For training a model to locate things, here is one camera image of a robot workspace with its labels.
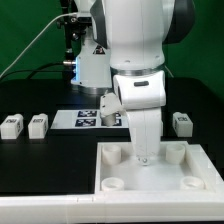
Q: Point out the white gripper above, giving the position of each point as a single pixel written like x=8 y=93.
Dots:
x=142 y=98

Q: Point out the white marker base plate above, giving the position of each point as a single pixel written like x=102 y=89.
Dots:
x=78 y=119

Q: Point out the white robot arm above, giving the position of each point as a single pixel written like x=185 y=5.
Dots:
x=122 y=60

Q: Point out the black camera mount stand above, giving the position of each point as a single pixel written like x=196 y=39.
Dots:
x=73 y=30

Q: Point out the white L-shaped obstacle fence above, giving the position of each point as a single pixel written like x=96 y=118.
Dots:
x=113 y=207

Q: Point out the white square table top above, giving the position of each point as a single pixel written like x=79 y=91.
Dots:
x=176 y=167

